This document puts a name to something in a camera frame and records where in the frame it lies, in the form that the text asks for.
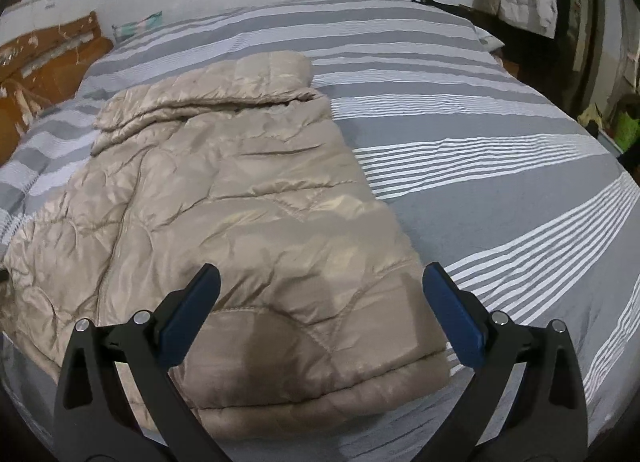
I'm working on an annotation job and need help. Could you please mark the dark wooden wardrobe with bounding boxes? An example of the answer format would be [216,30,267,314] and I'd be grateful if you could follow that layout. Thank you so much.
[542,0,626,113]

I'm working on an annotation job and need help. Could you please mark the teal pink striped pillow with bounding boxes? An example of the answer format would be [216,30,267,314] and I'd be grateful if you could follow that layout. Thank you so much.
[112,10,165,45]

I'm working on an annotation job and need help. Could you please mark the black bag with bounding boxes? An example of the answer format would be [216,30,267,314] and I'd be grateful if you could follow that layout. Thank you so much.
[412,0,475,13]

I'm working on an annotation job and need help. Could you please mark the green cloth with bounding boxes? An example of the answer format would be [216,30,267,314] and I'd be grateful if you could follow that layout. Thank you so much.
[611,109,640,153]

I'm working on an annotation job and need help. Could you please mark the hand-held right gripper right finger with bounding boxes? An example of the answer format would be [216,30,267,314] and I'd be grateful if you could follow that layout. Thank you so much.
[422,262,589,462]

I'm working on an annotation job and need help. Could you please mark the wooden headboard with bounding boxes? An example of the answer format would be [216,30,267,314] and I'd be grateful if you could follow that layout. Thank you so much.
[0,11,115,168]

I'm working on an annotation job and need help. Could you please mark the grey white striped bed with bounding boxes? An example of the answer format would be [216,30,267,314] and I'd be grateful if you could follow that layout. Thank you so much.
[0,0,640,462]

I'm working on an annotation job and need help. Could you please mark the beige puffer jacket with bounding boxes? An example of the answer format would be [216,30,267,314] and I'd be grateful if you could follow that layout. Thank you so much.
[0,50,453,443]

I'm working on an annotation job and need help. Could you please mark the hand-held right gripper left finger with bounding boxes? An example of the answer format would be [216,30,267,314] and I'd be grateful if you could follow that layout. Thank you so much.
[52,263,236,462]

